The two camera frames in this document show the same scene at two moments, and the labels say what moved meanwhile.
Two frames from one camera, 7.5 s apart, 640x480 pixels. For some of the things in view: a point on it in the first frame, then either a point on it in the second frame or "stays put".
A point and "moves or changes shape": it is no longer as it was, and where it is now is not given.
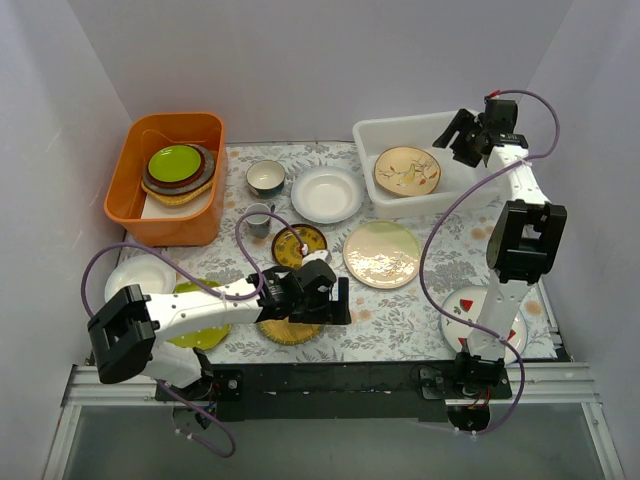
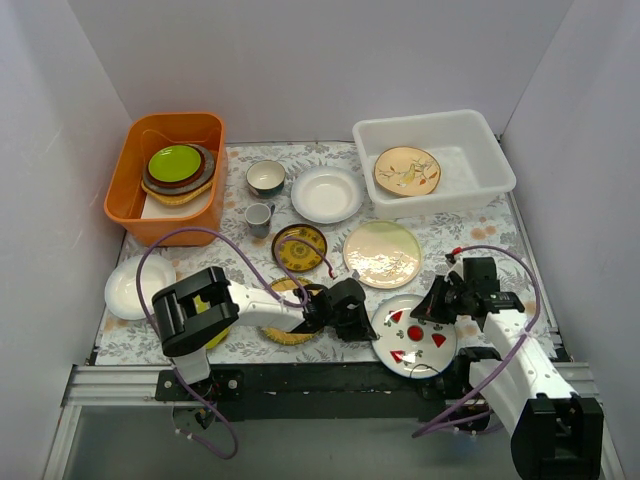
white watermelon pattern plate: (468, 302) moves or changes shape
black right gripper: (465, 138) → (441, 298)
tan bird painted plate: (407, 170) stays put
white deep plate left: (154, 275) stays put
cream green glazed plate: (381, 254) stays put
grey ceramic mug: (259, 224) stays put
